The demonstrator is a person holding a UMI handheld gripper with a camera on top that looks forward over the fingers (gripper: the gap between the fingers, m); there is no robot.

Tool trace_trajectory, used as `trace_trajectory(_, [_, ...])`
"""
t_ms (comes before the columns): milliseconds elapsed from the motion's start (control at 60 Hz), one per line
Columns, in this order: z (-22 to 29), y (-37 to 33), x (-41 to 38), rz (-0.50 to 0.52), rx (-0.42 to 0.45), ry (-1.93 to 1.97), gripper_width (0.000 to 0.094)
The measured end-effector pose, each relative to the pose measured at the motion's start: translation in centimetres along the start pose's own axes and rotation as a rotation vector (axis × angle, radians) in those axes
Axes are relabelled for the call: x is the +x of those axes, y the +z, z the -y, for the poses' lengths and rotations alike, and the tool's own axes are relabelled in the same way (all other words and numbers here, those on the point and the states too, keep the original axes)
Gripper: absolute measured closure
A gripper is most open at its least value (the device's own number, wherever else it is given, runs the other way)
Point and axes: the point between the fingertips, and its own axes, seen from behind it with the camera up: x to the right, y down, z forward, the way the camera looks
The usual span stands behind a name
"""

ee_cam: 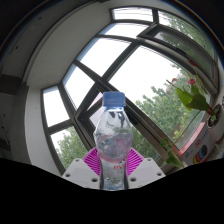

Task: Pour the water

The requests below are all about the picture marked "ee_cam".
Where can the potted plant in white pot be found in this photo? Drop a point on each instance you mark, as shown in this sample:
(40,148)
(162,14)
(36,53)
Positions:
(193,100)

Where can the clear blue-capped water bottle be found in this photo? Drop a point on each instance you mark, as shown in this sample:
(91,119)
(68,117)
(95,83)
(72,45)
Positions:
(112,140)

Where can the grey-framed bay window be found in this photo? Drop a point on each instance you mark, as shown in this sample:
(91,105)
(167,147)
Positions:
(100,80)

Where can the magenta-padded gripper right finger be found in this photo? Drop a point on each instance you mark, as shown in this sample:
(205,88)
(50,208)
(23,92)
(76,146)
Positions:
(146,173)

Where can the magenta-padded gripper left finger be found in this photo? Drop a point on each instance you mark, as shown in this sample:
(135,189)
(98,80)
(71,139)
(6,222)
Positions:
(80,173)

